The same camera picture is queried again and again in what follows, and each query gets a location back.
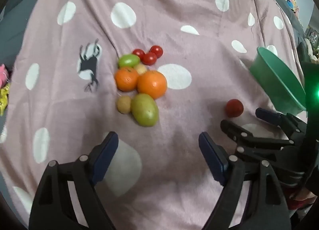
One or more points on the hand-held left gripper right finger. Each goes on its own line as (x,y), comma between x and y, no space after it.
(211,157)

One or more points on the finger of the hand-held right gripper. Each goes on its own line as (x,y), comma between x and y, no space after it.
(267,116)
(239,132)

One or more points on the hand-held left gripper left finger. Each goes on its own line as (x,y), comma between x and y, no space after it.
(107,156)

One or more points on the red cherry tomato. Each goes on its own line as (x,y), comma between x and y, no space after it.
(156,51)
(138,53)
(149,58)
(234,107)

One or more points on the green plastic bowl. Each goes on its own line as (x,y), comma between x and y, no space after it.
(276,80)

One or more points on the large green mango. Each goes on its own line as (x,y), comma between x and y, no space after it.
(144,110)

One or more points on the orange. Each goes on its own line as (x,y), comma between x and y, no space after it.
(126,79)
(152,84)

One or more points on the small green mango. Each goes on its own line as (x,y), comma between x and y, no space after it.
(128,60)

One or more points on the person's right hand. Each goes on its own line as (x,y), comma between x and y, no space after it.
(302,194)

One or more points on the small yellow-brown round fruit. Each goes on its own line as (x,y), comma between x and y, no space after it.
(123,104)
(141,68)

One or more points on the cluttered shelf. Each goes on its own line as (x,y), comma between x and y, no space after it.
(312,38)

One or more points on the yellow crinkled packet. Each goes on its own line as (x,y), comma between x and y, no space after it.
(3,98)

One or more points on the pink polka dot blanket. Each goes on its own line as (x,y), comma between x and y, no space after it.
(174,20)

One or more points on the pink cloth item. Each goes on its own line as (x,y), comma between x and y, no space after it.
(3,74)

